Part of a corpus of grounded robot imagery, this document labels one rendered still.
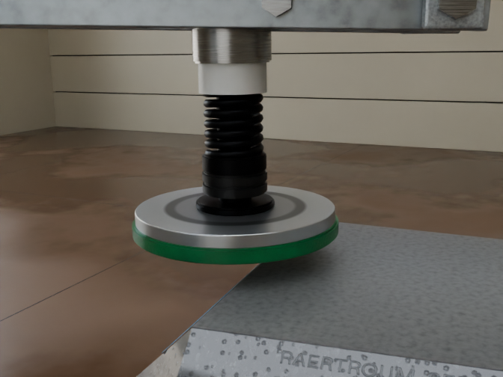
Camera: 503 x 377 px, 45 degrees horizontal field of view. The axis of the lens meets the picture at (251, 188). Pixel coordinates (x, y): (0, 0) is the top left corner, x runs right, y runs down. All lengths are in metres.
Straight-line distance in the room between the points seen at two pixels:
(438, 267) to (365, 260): 0.07
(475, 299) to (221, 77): 0.31
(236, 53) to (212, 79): 0.04
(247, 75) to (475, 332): 0.31
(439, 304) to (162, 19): 0.36
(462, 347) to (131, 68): 7.96
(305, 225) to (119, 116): 7.99
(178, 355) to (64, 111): 8.70
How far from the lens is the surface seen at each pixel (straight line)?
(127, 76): 8.39
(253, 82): 0.61
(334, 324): 0.52
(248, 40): 0.60
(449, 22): 0.56
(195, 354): 0.51
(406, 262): 0.67
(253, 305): 0.55
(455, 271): 0.66
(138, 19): 0.60
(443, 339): 0.51
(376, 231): 0.77
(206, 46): 0.61
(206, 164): 0.63
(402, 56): 6.79
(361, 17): 0.57
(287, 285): 0.60
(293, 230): 0.57
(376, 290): 0.59
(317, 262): 0.66
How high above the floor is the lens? 1.06
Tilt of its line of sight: 13 degrees down
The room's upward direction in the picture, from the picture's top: 1 degrees counter-clockwise
